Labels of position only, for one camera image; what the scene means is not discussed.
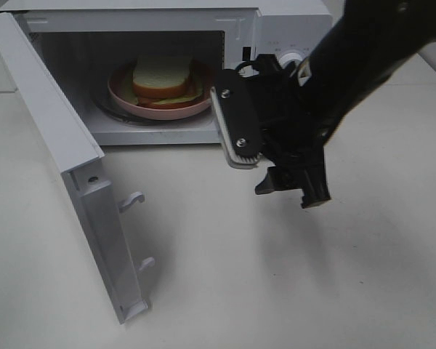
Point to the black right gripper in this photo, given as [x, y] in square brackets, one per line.
[298, 109]

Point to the sandwich with white bread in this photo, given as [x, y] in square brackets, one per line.
[161, 77]

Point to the pink round plate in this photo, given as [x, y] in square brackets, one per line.
[194, 102]

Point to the white microwave door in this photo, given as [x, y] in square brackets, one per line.
[79, 160]

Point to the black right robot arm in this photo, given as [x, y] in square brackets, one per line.
[370, 42]

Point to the upper white microwave knob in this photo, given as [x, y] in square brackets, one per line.
[290, 57]

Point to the white microwave oven body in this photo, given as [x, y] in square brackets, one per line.
[82, 42]

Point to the glass microwave turntable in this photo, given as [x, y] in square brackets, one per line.
[105, 109]

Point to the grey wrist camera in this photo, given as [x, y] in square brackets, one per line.
[236, 119]

